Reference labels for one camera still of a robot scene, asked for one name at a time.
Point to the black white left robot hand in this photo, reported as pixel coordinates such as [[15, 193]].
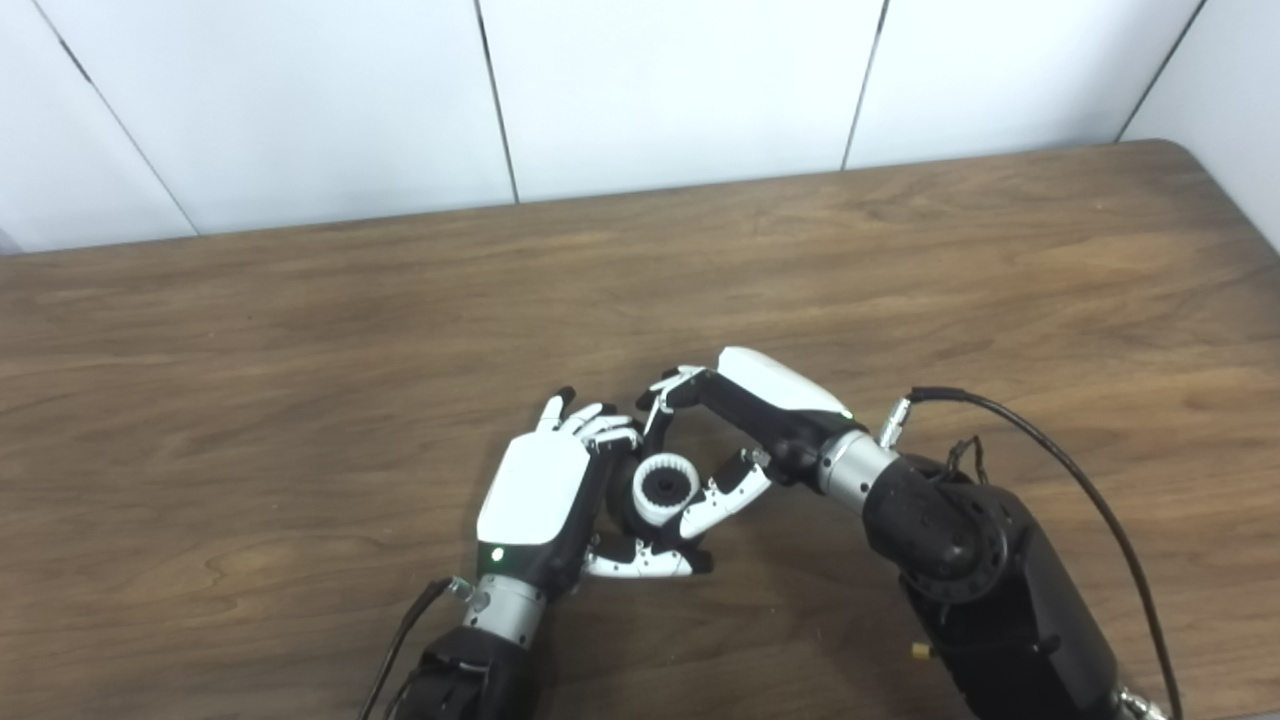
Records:
[[535, 490]]

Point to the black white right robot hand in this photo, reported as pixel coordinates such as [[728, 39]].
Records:
[[780, 400]]

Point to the round black part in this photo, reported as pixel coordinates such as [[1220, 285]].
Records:
[[662, 487]]

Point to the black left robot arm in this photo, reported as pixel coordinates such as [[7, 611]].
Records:
[[480, 670]]

